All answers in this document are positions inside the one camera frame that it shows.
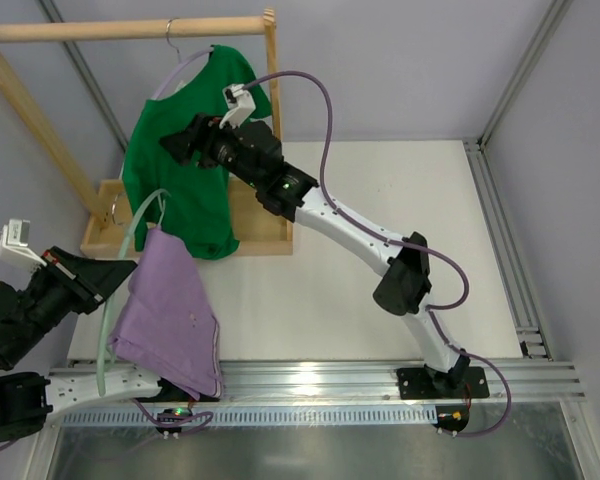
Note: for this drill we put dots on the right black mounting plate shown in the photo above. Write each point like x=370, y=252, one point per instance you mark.
x=426, y=384

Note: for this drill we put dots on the purple clothes hanger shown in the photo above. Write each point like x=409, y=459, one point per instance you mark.
x=182, y=62

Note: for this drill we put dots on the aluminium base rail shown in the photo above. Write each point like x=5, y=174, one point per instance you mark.
x=306, y=382

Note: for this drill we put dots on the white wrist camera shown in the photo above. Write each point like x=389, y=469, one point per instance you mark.
x=240, y=104
x=14, y=246

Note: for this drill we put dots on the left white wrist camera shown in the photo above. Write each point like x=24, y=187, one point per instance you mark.
x=14, y=246

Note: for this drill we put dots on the aluminium frame post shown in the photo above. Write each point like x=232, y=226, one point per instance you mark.
x=527, y=316
x=52, y=15

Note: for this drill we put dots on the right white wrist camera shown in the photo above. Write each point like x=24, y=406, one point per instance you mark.
x=240, y=104

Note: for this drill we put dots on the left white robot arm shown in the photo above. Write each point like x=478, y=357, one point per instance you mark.
x=28, y=400

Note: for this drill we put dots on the slotted cable duct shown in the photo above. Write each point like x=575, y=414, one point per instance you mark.
x=269, y=416

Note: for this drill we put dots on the purple trousers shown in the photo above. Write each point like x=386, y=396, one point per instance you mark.
x=167, y=325

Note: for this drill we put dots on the aluminium frame post right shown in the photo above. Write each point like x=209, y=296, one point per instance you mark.
x=527, y=316

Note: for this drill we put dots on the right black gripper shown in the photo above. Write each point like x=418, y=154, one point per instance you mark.
x=201, y=141

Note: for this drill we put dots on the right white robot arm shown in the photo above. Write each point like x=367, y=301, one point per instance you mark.
x=254, y=155

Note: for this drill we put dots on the aluminium frame post left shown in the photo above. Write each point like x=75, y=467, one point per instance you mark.
x=52, y=15

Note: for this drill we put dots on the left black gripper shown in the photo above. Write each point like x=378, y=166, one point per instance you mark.
x=73, y=280

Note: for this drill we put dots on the wooden clothes rack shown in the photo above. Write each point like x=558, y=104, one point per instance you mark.
x=102, y=237

